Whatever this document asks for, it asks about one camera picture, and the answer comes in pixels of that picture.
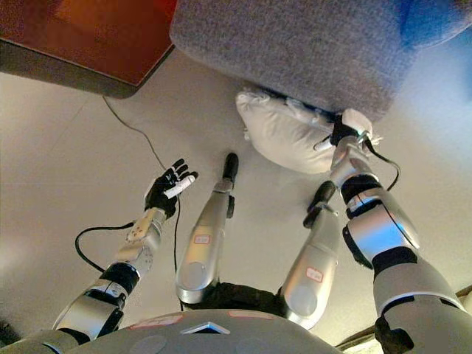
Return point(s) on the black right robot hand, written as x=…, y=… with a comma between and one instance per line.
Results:
x=343, y=133

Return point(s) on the silver left robot leg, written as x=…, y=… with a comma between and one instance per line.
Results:
x=204, y=239

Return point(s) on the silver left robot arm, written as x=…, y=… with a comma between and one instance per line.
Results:
x=125, y=258

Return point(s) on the silver robot leg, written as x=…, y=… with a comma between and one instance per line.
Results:
x=204, y=239
x=313, y=265

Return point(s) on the white square pillow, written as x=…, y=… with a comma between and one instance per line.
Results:
x=287, y=136

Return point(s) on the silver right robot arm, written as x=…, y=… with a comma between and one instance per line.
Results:
x=383, y=228

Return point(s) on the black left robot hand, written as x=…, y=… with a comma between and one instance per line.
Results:
x=164, y=191

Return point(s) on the grey robot torso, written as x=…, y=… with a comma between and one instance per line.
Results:
x=184, y=335

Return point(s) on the silver right robot leg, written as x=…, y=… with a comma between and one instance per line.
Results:
x=313, y=265

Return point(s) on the brown wooden desk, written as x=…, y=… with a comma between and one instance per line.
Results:
x=85, y=40

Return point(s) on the grey fabric armchair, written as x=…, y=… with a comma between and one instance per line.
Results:
x=313, y=48

